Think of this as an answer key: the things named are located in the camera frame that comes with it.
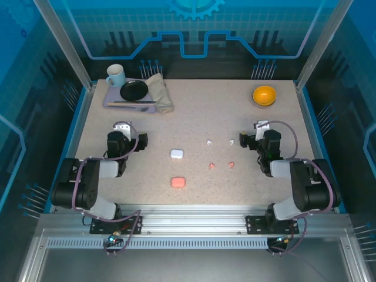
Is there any wooden chopstick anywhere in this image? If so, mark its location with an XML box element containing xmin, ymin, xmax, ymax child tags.
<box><xmin>107</xmin><ymin>101</ymin><xmax>158</xmax><ymax>108</ymax></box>

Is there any orange bowl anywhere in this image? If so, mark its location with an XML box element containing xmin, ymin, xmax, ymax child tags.
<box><xmin>252</xmin><ymin>85</ymin><xmax>277</xmax><ymax>106</ymax></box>

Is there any beige folded cloth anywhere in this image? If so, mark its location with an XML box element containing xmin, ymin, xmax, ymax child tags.
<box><xmin>146</xmin><ymin>72</ymin><xmax>174</xmax><ymax>114</ymax></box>

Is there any lavender tray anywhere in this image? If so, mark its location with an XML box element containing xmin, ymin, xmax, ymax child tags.
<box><xmin>102</xmin><ymin>78</ymin><xmax>158</xmax><ymax>114</ymax></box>

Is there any black plate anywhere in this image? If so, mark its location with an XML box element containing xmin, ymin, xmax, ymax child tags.
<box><xmin>119</xmin><ymin>79</ymin><xmax>149</xmax><ymax>102</ymax></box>

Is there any light blue mug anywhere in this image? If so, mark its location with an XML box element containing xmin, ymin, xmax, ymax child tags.
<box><xmin>105</xmin><ymin>63</ymin><xmax>127</xmax><ymax>88</ymax></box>

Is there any steel base panel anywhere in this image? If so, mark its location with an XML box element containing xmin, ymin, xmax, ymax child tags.
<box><xmin>17</xmin><ymin>229</ymin><xmax>372</xmax><ymax>282</ymax></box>

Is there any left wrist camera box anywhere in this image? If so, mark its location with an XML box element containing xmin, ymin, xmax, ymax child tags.
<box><xmin>113</xmin><ymin>123</ymin><xmax>130</xmax><ymax>138</ymax></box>

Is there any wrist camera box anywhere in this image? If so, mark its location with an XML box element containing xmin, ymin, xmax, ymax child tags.
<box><xmin>113</xmin><ymin>123</ymin><xmax>130</xmax><ymax>138</ymax></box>
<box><xmin>254</xmin><ymin>120</ymin><xmax>270</xmax><ymax>140</ymax></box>

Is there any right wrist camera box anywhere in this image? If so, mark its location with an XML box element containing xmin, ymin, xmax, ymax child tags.
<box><xmin>254</xmin><ymin>120</ymin><xmax>270</xmax><ymax>140</ymax></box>

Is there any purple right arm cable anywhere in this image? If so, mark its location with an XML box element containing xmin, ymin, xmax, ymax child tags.
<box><xmin>266</xmin><ymin>119</ymin><xmax>336</xmax><ymax>256</ymax></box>

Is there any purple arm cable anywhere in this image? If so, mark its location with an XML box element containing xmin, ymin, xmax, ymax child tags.
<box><xmin>71</xmin><ymin>120</ymin><xmax>142</xmax><ymax>256</ymax></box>
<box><xmin>266</xmin><ymin>119</ymin><xmax>336</xmax><ymax>256</ymax></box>

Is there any aluminium table side rail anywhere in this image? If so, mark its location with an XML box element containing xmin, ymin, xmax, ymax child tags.
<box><xmin>293</xmin><ymin>79</ymin><xmax>348</xmax><ymax>214</ymax></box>
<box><xmin>50</xmin><ymin>82</ymin><xmax>98</xmax><ymax>214</ymax></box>

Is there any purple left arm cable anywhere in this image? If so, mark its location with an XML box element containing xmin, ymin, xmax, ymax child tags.
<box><xmin>71</xmin><ymin>120</ymin><xmax>142</xmax><ymax>256</ymax></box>

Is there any aluminium front rail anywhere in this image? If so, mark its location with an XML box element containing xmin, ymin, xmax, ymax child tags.
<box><xmin>39</xmin><ymin>204</ymin><xmax>352</xmax><ymax>238</ymax></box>

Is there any cable connector with LED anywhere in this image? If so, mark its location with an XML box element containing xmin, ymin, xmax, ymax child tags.
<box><xmin>268</xmin><ymin>234</ymin><xmax>295</xmax><ymax>247</ymax></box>
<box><xmin>106</xmin><ymin>231</ymin><xmax>123</xmax><ymax>247</ymax></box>

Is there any aluminium frame post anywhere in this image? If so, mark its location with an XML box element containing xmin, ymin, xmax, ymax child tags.
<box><xmin>33</xmin><ymin>0</ymin><xmax>97</xmax><ymax>91</ymax></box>
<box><xmin>295</xmin><ymin>0</ymin><xmax>355</xmax><ymax>91</ymax></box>

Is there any slotted grey cable duct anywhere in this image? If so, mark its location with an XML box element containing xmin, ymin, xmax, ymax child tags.
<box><xmin>46</xmin><ymin>238</ymin><xmax>270</xmax><ymax>250</ymax></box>

